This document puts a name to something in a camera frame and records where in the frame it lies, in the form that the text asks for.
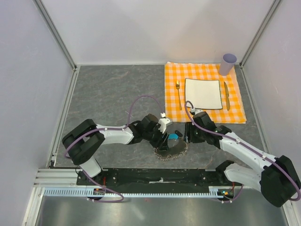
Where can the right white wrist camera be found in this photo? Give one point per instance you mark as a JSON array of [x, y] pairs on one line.
[[194, 111]]

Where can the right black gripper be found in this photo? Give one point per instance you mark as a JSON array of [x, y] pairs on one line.
[[189, 127]]

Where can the white square plate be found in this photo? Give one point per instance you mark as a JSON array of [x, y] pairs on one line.
[[203, 94]]

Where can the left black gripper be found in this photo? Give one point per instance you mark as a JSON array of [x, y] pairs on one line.
[[161, 143]]

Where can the gold knife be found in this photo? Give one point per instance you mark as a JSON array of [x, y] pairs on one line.
[[227, 94]]

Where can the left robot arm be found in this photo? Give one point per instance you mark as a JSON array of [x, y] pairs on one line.
[[84, 140]]

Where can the black key fob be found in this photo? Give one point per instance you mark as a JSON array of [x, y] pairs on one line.
[[178, 133]]

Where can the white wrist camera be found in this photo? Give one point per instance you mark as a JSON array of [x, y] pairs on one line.
[[164, 122], [194, 111]]

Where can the lilac cup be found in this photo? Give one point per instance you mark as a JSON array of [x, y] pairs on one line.
[[227, 63]]

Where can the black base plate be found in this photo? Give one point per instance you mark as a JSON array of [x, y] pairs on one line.
[[160, 181]]

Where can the orange checkered cloth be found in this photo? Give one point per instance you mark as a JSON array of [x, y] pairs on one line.
[[182, 71]]

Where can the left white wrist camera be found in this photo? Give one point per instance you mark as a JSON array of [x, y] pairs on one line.
[[164, 122]]

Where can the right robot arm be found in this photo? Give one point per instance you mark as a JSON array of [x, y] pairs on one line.
[[275, 177]]

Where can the grey cable duct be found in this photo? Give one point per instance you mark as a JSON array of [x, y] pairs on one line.
[[92, 192]]

